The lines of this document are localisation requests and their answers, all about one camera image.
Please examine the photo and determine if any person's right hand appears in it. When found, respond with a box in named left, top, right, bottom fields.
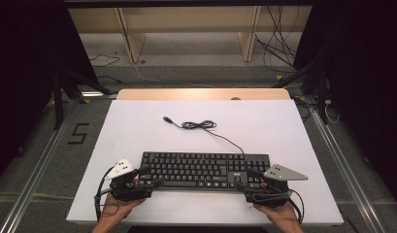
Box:
left=252, top=201, right=299, bottom=224

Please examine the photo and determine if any left hand-held gripper cable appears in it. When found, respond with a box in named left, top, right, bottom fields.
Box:
left=93, top=166, right=121, bottom=222

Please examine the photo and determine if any black metal stand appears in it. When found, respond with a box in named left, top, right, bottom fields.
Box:
left=50, top=68, right=112, bottom=131
left=272, top=48, right=330, bottom=126

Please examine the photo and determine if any dark curtain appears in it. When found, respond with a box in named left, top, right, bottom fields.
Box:
left=292, top=0, right=397, bottom=210
left=0, top=0, right=101, bottom=190

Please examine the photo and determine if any person's left hand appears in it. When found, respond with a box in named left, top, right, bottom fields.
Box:
left=101, top=193, right=147, bottom=220

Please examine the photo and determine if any hand-held gripper cable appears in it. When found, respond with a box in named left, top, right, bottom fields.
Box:
left=250, top=188, right=306, bottom=225
left=93, top=166, right=121, bottom=222

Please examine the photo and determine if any black keyboard cable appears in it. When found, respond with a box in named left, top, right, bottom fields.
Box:
left=162, top=116, right=246, bottom=155

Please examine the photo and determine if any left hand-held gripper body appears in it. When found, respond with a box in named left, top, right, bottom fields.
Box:
left=104, top=157, right=153, bottom=202

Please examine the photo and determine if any wooden table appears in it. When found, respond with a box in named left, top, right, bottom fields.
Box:
left=116, top=88, right=291, bottom=101

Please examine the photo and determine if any thin white cable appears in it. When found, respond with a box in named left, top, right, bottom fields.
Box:
left=323, top=99, right=342, bottom=125

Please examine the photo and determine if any black computer keyboard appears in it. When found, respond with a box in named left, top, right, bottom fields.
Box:
left=139, top=150, right=272, bottom=192

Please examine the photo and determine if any black floor cable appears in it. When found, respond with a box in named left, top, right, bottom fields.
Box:
left=96, top=75, right=122, bottom=83
left=88, top=53, right=121, bottom=68

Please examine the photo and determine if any right hand-held gripper cable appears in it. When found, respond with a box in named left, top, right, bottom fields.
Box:
left=250, top=188, right=306, bottom=225

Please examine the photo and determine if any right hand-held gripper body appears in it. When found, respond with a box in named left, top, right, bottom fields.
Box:
left=244, top=163, right=309, bottom=209

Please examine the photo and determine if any short metal rail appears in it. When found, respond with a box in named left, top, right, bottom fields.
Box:
left=80, top=91, right=118, bottom=99

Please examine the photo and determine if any light wooden desk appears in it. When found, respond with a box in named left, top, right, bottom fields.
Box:
left=68, top=5, right=314, bottom=64

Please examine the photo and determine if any bundle of black floor cables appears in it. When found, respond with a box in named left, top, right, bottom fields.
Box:
left=253, top=5, right=305, bottom=71

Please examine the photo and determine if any long metal floor rail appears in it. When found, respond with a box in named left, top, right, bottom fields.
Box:
left=0, top=96, right=78, bottom=233
left=306, top=102, right=386, bottom=233

